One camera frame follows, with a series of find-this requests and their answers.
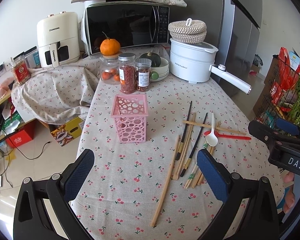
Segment orange mandarin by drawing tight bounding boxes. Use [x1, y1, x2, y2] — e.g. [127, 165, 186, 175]
[100, 33, 121, 56]

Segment stacked white bowls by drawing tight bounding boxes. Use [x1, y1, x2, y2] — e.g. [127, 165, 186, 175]
[150, 57, 170, 82]

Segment white plastic spoon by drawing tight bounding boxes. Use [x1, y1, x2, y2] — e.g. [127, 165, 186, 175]
[206, 113, 218, 147]

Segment red plastic bag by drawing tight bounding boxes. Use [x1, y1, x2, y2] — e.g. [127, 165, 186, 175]
[270, 47, 300, 101]

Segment cream air fryer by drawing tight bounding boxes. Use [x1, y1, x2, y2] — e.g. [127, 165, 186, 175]
[37, 11, 80, 68]

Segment cherry print tablecloth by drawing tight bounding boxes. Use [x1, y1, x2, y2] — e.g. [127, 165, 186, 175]
[11, 43, 286, 240]

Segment person's right hand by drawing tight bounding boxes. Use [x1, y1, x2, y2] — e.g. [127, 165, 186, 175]
[283, 172, 295, 213]

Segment red plastic spoon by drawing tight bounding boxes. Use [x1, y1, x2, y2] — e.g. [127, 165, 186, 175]
[215, 131, 251, 140]

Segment red cardboard box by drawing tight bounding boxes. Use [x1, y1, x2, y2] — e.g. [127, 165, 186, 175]
[6, 121, 36, 148]

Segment jar of dried fruit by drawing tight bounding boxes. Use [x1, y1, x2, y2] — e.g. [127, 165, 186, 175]
[135, 58, 152, 92]

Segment brown cardboard box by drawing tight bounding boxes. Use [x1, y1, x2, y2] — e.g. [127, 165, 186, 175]
[252, 56, 281, 120]

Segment long thick bamboo chopstick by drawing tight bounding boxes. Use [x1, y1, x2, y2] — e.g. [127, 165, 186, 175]
[150, 135, 180, 228]

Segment red label snack jar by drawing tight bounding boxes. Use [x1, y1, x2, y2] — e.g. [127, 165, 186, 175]
[11, 56, 31, 85]

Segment woven rope basket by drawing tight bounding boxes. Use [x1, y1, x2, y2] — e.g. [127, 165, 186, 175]
[168, 18, 207, 44]

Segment light wooden chopstick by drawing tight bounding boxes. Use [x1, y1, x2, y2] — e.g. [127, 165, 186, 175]
[173, 127, 193, 180]
[172, 125, 193, 180]

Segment black cable on floor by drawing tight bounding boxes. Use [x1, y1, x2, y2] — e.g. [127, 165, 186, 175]
[0, 119, 52, 201]

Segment printed bamboo chopstick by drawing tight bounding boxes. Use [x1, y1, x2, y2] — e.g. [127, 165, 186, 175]
[186, 142, 213, 189]
[184, 140, 208, 189]

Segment yellow lion print box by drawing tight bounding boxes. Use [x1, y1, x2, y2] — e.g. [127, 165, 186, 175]
[49, 117, 84, 146]

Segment white electric pot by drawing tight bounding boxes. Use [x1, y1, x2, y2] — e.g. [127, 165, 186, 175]
[170, 38, 251, 94]

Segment jar of red goji berries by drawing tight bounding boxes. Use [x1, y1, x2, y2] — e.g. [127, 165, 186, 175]
[118, 53, 136, 94]

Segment black microwave oven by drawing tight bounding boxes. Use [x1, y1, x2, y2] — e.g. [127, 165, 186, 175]
[84, 1, 170, 55]

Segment black wire rack cart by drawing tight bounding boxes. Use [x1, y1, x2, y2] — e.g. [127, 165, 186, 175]
[253, 55, 300, 128]

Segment glass jar with small oranges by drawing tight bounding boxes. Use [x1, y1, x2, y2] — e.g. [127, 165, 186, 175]
[100, 51, 121, 85]

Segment plain bamboo chopstick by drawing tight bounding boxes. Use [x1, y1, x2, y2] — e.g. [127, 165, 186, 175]
[191, 121, 221, 189]

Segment dark green squash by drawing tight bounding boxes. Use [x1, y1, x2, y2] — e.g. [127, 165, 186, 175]
[140, 52, 161, 68]

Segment pink perforated utensil basket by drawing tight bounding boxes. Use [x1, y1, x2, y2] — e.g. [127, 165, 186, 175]
[110, 94, 149, 143]

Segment black chopstick gold band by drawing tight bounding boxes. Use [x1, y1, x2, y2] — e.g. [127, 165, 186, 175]
[180, 126, 203, 177]
[175, 101, 192, 160]

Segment grey refrigerator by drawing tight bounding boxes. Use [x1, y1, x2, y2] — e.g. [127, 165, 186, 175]
[162, 0, 263, 98]

